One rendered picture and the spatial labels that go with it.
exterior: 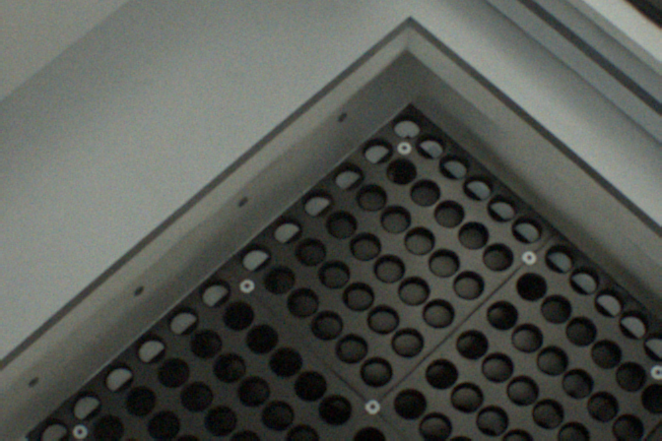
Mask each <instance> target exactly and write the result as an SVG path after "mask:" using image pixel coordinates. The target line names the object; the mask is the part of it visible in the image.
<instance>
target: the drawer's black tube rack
mask: <svg viewBox="0 0 662 441"><path fill-rule="evenodd" d="M375 146H381V147H384V148H386V149H387V151H388V153H387V154H386V155H385V156H383V157H382V158H381V159H380V160H379V161H378V162H376V163H374V162H371V161H369V160H368V159H367V158H366V156H365V153H366V152H367V150H368V149H369V148H371V147H375ZM410 151H411V146H409V144H407V143H401V144H399V143H398V142H396V141H395V140H394V139H393V138H391V137H390V136H389V135H387V134H386V133H385V131H384V130H383V129H382V128H379V129H378V130H377V131H376V132H375V134H373V135H371V136H370V137H369V138H368V139H367V140H366V141H365V142H363V143H362V144H361V145H360V146H359V147H358V148H355V149H354V151H353V152H352V153H351V154H350V155H349V156H347V157H346V158H345V159H344V160H343V161H341V162H339V163H338V164H337V165H336V166H335V168H333V169H332V170H331V171H330V172H329V173H328V174H327V175H325V176H324V177H323V178H321V179H320V180H319V181H317V182H316V183H315V185H314V186H313V187H312V188H310V189H309V190H308V191H307V192H306V193H304V194H303V195H301V196H300V197H299V198H298V199H297V200H296V201H295V202H294V203H293V204H292V205H291V206H290V207H289V208H286V209H285V210H284V211H283V212H282V213H281V214H280V215H278V216H277V217H276V219H275V220H274V221H272V222H270V223H269V224H268V225H267V226H266V227H265V228H263V229H262V230H261V231H260V232H259V233H258V234H256V235H255V237H254V238H253V239H251V240H250V241H248V242H247V243H246V244H245V245H244V246H243V247H242V248H240V249H239V250H238V251H237V252H236V253H235V254H233V255H232V257H230V258H229V259H228V260H227V261H225V263H224V264H223V265H222V266H221V267H220V268H218V269H217V270H216V271H215V272H214V273H213V274H211V275H210V276H208V277H207V279H206V280H204V281H202V282H201V283H200V284H199V285H198V286H197V287H195V288H194V289H193V290H192V291H191V292H190V293H188V294H187V295H186V296H185V297H184V298H183V299H182V300H179V301H178V302H177V303H176V304H175V306H174V307H172V308H171V309H170V310H169V311H168V312H167V313H166V314H165V315H164V316H163V317H162V318H161V319H160V320H158V321H157V322H156V323H155V324H154V325H153V326H151V327H150V328H149V329H148V330H147V331H146V332H144V333H143V334H142V335H141V336H140V337H139V338H138V339H136V340H135V341H134V342H133V343H132V344H131V345H129V346H128V347H127V348H126V349H125V350H123V351H122V352H121V353H120V354H119V355H118V356H117V357H115V358H114V359H113V360H112V361H111V362H110V363H108V364H107V365H106V366H105V367H104V368H103V369H102V370H100V371H99V372H98V373H97V374H96V375H95V376H93V377H92V378H91V379H90V380H89V381H88V382H86V383H85V384H84V385H83V386H82V387H81V388H80V389H78V390H77V391H76V392H75V393H74V394H73V395H71V397H70V398H69V399H68V400H67V401H65V402H64V403H63V404H62V405H61V406H60V407H57V408H56V409H55V410H54V411H53V412H51V413H50V414H49V415H48V417H47V418H46V419H44V420H43V421H42V422H41V423H40V424H39V425H37V426H36V427H34V428H33V429H32V430H31V431H30V432H29V433H28V434H27V435H26V436H25V437H26V438H27V439H28V440H29V441H43V439H42V435H43V433H44V431H45V430H46V429H47V428H48V427H50V426H52V425H56V424H58V425H60V426H62V427H64V428H66V430H67V433H66V434H65V435H64V436H61V437H60V438H59V439H58V440H57V441H646V440H647V439H648V438H649V437H650V436H651V435H652V434H653V433H654V432H655V431H656V430H657V429H658V428H659V426H660V425H661V424H662V368H661V367H658V366H657V367H654V368H652V367H651V366H649V365H648V364H647V363H646V362H645V361H644V359H642V358H641V357H640V356H639V355H638V354H637V353H635V352H634V351H633V350H632V349H631V348H630V347H629V346H627V345H626V344H625V342H624V341H623V340H621V339H620V338H619V337H618V336H617V335H616V334H614V333H613V332H612V331H611V330H610V329H609V328H608V327H606V326H605V325H604V324H603V323H602V322H601V321H600V320H598V319H597V318H596V317H595V316H594V315H593V314H591V313H590V312H589V311H588V309H587V308H586V307H584V306H583V305H582V304H581V303H580V302H579V301H578V300H576V299H575V298H574V297H573V296H572V295H571V294H569V293H568V292H567V291H566V290H565V289H564V288H563V287H561V286H560V285H559V284H558V283H557V282H556V281H554V280H553V279H552V278H551V277H550V276H549V275H548V274H546V273H545V272H544V270H543V269H542V268H541V267H538V266H537V265H536V264H535V263H534V261H535V258H536V256H534V255H536V254H537V253H538V252H539V251H540V250H541V249H542V248H543V246H544V245H545V244H546V243H547V242H548V241H549V240H550V239H551V238H552V237H553V236H554V235H555V234H557V233H558V232H559V231H558V230H556V231H555V232H554V233H552V234H551V235H550V236H549V237H548V238H547V239H546V240H545V241H544V242H543V243H542V244H541V245H540V246H539V248H538V249H537V250H536V251H535V252H533V253H531V252H526V253H525V254H524V253H522V252H521V251H520V250H519V249H518V248H517V247H515V246H514V245H513V244H512V242H511V241H510V240H509V239H507V238H506V237H505V236H504V235H503V234H502V233H501V232H499V231H498V230H497V229H495V228H494V227H493V226H491V225H490V224H489V223H488V221H487V220H486V219H484V218H483V217H482V216H481V215H480V214H479V213H478V212H476V211H475V210H474V209H473V208H472V207H471V206H469V205H467V204H466V203H465V201H464V200H463V199H462V198H460V197H459V196H458V195H457V194H456V193H455V192H454V191H452V190H451V189H450V188H449V187H447V186H446V185H445V183H443V182H442V181H441V180H440V179H439V178H438V177H436V176H435V175H434V174H433V173H432V172H431V171H430V170H427V169H426V168H425V166H424V165H423V164H422V163H421V162H419V161H418V160H417V159H416V158H415V157H413V156H412V155H411V154H409V152H410ZM344 172H353V173H355V174H357V175H358V176H359V178H358V179H356V180H355V181H354V182H353V183H352V185H350V186H349V187H348V188H347V189H346V190H345V189H342V188H341V187H338V186H337V183H336V181H335V180H336V178H337V176H338V175H339V174H342V173H344ZM317 197H320V198H325V199H326V200H328V201H329V203H330V204H329V205H328V206H326V207H325V208H324V209H323V210H321V211H320V212H319V213H317V214H316V215H315V216H314V215H312V214H310V213H309V212H308V211H307V210H306V209H305V208H306V205H307V203H308V201H309V200H311V199H313V198H317ZM284 224H292V225H295V226H296V227H297V228H298V231H297V232H296V233H295V234H293V236H292V237H291V238H290V239H289V240H287V241H286V242H284V243H282V242H280V241H278V240H277V239H276V237H275V232H276V230H277V229H278V227H280V226H281V225H284ZM252 251H262V252H264V253H266V255H267V256H268V257H267V258H266V259H265V260H264V261H263V262H262V263H261V264H259V265H258V266H257V267H256V268H255V269H254V270H253V271H252V270H249V269H247V268H246V267H245V266H244V265H243V260H244V258H245V257H246V256H247V254H248V253H249V252H252ZM216 285H218V286H222V287H224V288H225V289H226V290H227V291H228V292H226V293H225V294H224V295H223V297H222V298H221V299H220V300H218V301H217V302H216V303H215V304H214V305H213V306H210V305H208V304H206V303H204V301H203V294H204V292H205V290H206V289H208V288H210V287H212V286H216ZM184 313H186V314H191V315H192V316H194V317H195V318H196V320H195V321H193V322H192V323H191V324H190V325H189V327H188V328H187V329H185V330H184V331H183V332H182V333H181V334H180V335H179V334H177V333H175V332H174V331H173V329H171V328H170V324H171V321H172V320H173V318H174V317H175V316H178V315H180V314H184ZM149 342H157V343H160V344H161V345H162V346H163V347H165V348H164V349H161V350H160V351H159V352H158V353H157V354H156V355H155V356H153V357H152V358H151V359H150V360H149V361H148V362H145V361H143V360H141V359H140V357H139V352H140V349H141V347H142V346H143V345H144V344H146V343H149ZM118 369H124V370H127V371H129V372H130V373H131V375H132V376H131V377H129V378H128V379H127V380H126V381H125V382H124V383H123V384H121V385H120V386H119V387H118V388H117V389H116V390H115V391H112V390H110V389H108V388H107V385H106V382H107V378H108V376H109V375H110V374H111V373H112V372H113V371H115V370H118ZM84 397H93V398H94V399H95V400H98V401H99V405H98V406H97V407H96V408H95V409H94V410H92V411H90V412H89V413H88V414H87V415H86V416H84V417H83V418H82V419H80V418H79V417H77V416H76V415H75V407H76V404H77V403H78V402H79V401H80V400H82V399H83V398H84Z"/></svg>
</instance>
